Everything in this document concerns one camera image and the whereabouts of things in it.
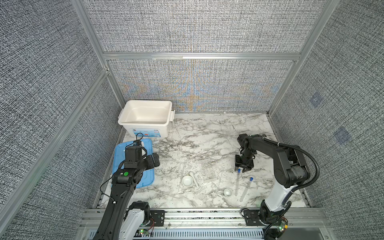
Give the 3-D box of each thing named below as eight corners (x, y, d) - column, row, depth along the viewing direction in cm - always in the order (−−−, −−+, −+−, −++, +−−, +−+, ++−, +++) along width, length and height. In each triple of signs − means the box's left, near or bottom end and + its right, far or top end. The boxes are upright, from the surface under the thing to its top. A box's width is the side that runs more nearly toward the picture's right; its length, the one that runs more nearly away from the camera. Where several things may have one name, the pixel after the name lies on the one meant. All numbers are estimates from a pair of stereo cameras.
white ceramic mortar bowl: (182, 186, 86) (182, 184, 84) (182, 176, 89) (182, 175, 87) (193, 186, 86) (193, 185, 84) (193, 176, 89) (193, 175, 87)
